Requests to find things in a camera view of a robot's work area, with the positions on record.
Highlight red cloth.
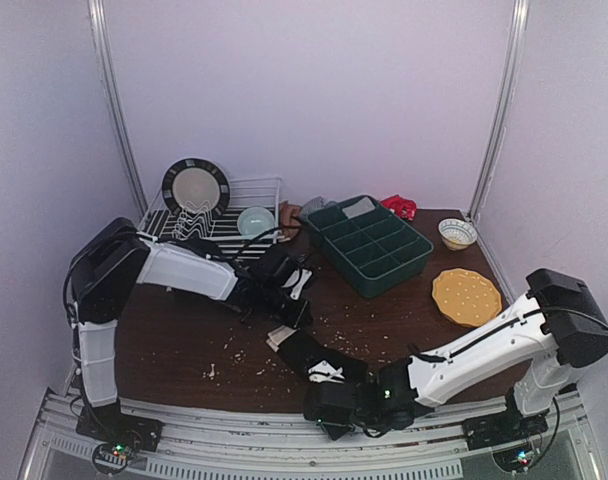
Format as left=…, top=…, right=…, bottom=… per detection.
left=380, top=195, right=418, bottom=221

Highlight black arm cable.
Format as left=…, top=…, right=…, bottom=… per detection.
left=61, top=219, right=305, bottom=321
left=408, top=304, right=608, bottom=364

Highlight white wire dish rack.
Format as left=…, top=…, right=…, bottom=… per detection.
left=138, top=176, right=283, bottom=260

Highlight brown crumpled underwear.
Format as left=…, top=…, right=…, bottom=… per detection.
left=279, top=201, right=301, bottom=241

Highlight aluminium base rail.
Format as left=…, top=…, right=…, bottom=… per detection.
left=17, top=392, right=607, bottom=479

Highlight grey crumpled underwear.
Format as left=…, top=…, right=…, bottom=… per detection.
left=300, top=196, right=336, bottom=218

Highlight left aluminium frame post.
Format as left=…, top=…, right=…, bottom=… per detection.
left=87, top=0, right=148, bottom=215

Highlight green compartment tray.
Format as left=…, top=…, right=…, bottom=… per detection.
left=304, top=195, right=433, bottom=298

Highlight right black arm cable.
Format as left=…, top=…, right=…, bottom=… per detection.
left=408, top=304, right=608, bottom=364

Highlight grey boxer briefs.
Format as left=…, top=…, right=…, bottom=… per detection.
left=342, top=196, right=376, bottom=219

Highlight right aluminium frame post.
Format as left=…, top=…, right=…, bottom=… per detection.
left=468, top=0, right=530, bottom=223

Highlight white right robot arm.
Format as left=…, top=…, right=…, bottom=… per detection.
left=304, top=268, right=608, bottom=450

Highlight yellow plate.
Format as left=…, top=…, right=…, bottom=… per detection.
left=431, top=268, right=503, bottom=328

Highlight aluminium frame post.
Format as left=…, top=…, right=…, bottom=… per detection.
left=468, top=0, right=530, bottom=223
left=87, top=0, right=148, bottom=215

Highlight patterned white bowl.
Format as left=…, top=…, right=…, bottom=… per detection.
left=438, top=218, right=478, bottom=251

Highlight black underwear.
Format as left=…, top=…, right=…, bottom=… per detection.
left=266, top=326, right=369, bottom=383

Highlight light blue bowl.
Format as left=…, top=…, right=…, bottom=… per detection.
left=237, top=206, right=275, bottom=237

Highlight black rimmed plate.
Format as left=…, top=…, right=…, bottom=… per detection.
left=161, top=158, right=230, bottom=219

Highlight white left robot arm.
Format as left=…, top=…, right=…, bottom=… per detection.
left=62, top=217, right=312, bottom=477

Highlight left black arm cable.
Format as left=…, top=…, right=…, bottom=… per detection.
left=61, top=219, right=305, bottom=321

